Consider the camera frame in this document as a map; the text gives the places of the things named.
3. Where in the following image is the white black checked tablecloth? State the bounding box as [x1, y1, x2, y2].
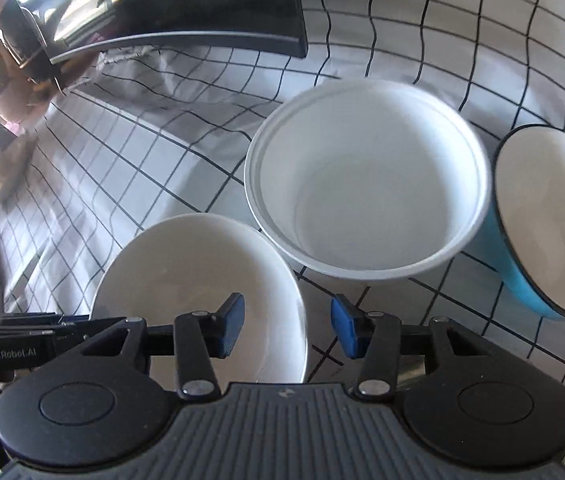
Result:
[0, 0, 565, 480]

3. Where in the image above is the white ceramic bowl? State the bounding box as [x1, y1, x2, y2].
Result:
[90, 213, 309, 386]

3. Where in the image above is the dried flower bunch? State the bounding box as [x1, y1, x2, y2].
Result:
[0, 30, 66, 136]

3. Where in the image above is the white plastic bowl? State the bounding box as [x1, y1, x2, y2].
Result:
[243, 79, 493, 286]

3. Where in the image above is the black monitor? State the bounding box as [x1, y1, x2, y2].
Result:
[0, 0, 310, 98]

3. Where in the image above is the blue bowl white inside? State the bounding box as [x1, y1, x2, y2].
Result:
[483, 124, 565, 323]

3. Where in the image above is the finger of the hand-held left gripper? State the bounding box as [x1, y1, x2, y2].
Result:
[0, 311, 129, 335]

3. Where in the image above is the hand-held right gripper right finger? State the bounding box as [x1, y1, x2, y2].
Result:
[331, 294, 494, 402]

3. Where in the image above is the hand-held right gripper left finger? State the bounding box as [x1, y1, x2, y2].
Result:
[80, 292, 246, 402]

